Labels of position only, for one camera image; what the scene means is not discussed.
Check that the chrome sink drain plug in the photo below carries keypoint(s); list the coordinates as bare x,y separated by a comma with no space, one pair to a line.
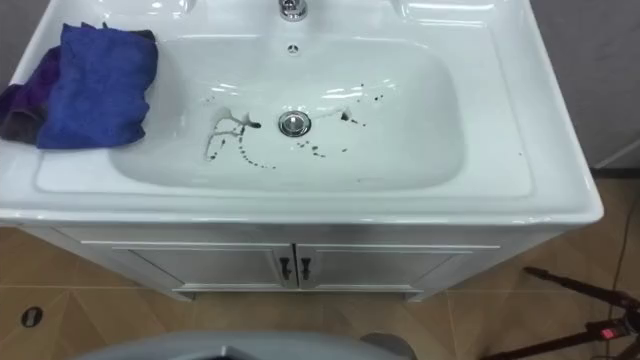
294,123

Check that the white washbasin vanity cabinet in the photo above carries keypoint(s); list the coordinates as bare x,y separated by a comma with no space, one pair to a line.
490,165

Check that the chrome faucet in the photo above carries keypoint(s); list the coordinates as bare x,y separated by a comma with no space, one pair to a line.
293,9

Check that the robot body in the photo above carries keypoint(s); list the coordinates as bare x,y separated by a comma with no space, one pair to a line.
240,347

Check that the blue microfibre cloth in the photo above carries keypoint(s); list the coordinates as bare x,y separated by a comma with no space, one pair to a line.
97,90

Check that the black tripod stand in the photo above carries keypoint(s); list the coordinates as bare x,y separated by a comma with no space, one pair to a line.
590,320

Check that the round floor drain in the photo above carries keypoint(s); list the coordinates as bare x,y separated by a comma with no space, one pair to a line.
31,317

